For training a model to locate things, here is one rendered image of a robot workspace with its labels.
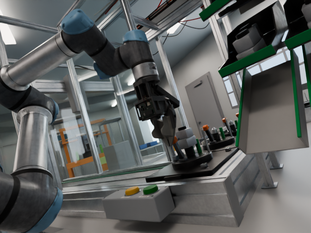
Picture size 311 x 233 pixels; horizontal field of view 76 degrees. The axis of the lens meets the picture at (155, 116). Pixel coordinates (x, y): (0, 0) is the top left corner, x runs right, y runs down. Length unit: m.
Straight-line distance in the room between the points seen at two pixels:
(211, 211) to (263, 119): 0.26
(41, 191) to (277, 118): 0.60
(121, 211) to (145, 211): 0.09
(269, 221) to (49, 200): 0.51
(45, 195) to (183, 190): 0.35
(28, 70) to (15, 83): 0.08
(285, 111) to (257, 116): 0.07
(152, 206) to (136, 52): 0.42
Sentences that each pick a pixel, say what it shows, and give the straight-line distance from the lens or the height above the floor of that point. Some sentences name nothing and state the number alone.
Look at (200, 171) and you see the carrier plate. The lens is 0.56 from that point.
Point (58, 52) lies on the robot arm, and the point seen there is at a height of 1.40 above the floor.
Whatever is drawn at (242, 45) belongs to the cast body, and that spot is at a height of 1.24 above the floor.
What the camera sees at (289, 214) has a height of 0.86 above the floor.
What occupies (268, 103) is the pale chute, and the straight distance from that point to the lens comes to 0.60.
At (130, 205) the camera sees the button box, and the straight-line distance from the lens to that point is 0.57.
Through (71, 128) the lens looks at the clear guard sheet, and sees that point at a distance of 1.95.
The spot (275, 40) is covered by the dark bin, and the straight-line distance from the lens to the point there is 0.54.
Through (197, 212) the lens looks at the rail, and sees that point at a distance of 0.54.
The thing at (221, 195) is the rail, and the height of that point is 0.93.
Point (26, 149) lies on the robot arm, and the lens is 0.70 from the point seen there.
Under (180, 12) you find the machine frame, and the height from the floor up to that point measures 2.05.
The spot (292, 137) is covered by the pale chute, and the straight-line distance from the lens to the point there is 0.51.
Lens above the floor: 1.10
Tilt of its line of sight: 5 degrees up
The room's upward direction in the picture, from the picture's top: 17 degrees counter-clockwise
